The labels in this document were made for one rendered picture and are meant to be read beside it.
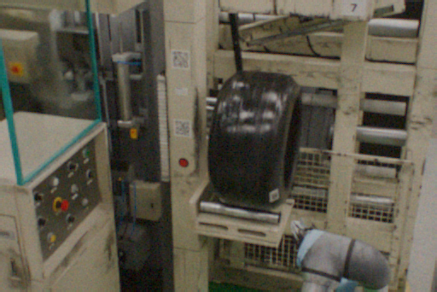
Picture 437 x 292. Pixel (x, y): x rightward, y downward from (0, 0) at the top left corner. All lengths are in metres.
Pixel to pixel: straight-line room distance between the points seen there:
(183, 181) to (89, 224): 0.43
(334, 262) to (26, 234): 1.01
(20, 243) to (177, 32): 0.95
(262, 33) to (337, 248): 1.22
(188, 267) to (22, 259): 0.89
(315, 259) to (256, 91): 0.79
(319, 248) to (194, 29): 1.00
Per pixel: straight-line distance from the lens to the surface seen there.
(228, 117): 2.26
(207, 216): 2.56
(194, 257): 2.79
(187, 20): 2.33
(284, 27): 2.66
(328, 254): 1.75
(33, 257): 2.19
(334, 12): 2.47
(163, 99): 2.48
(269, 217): 2.48
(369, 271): 1.76
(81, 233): 2.45
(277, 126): 2.24
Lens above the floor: 2.23
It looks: 26 degrees down
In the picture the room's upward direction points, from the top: straight up
